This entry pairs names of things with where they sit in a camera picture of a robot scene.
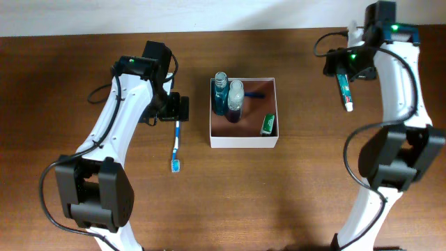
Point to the pink white open box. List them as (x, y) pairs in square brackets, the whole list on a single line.
[(247, 132)]

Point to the blue Listerine mouthwash bottle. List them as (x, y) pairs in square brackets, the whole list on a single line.
[(221, 89)]

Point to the green toothpaste tube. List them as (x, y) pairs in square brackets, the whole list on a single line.
[(345, 92)]

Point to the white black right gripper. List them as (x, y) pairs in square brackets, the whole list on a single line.
[(335, 63)]

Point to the blue white toothbrush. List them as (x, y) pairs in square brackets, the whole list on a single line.
[(175, 162)]

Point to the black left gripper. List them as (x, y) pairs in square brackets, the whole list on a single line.
[(178, 109)]

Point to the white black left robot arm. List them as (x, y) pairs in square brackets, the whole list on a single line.
[(93, 187)]

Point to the green white soap box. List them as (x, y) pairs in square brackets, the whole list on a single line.
[(267, 125)]

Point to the clear foaming soap pump bottle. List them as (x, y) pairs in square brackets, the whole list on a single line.
[(235, 101)]

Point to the blue disposable razor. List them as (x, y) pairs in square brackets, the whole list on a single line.
[(254, 95)]

